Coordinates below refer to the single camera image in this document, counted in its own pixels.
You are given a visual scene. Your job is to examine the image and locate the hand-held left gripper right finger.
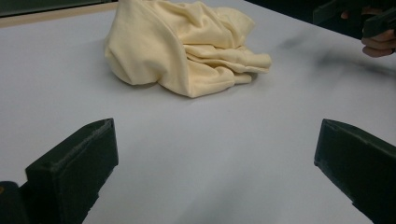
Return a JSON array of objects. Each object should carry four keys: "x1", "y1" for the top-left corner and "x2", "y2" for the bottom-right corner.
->
[{"x1": 314, "y1": 119, "x2": 396, "y2": 224}]

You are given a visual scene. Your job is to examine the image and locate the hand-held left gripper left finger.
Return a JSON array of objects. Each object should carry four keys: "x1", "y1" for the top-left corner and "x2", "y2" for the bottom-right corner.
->
[{"x1": 25, "y1": 118, "x2": 120, "y2": 224}]

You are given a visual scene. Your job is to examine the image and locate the cream pants with orange print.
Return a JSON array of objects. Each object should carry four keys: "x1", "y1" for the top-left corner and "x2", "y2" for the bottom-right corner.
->
[{"x1": 104, "y1": 0, "x2": 273, "y2": 99}]

